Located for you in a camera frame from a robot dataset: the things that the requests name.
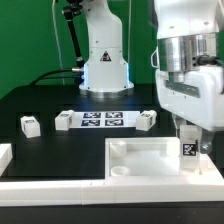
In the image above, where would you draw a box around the black cable at base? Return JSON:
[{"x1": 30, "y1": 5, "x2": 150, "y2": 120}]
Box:
[{"x1": 29, "y1": 67, "x2": 84, "y2": 87}]

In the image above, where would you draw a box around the white square table top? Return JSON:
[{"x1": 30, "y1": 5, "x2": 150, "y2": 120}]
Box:
[{"x1": 105, "y1": 137, "x2": 217, "y2": 177}]

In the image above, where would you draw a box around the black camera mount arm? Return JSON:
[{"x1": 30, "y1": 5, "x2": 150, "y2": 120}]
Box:
[{"x1": 62, "y1": 0, "x2": 84, "y2": 68}]

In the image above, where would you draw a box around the grey hanging cable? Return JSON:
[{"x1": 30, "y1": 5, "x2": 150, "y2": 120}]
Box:
[{"x1": 51, "y1": 0, "x2": 66, "y2": 86}]

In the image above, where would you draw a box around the white fiducial marker sheet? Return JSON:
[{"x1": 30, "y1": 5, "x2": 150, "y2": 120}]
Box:
[{"x1": 71, "y1": 111, "x2": 140, "y2": 128}]

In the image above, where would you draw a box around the white U-shaped obstacle fence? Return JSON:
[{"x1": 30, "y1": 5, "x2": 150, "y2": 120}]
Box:
[{"x1": 0, "y1": 144, "x2": 224, "y2": 207}]

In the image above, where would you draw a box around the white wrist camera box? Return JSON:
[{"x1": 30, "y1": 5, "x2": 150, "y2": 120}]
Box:
[{"x1": 151, "y1": 49, "x2": 159, "y2": 69}]

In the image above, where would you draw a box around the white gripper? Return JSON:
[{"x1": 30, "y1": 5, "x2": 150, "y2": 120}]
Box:
[{"x1": 156, "y1": 66, "x2": 224, "y2": 154}]

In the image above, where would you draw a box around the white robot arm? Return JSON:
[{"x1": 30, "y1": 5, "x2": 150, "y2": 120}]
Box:
[{"x1": 80, "y1": 0, "x2": 224, "y2": 153}]

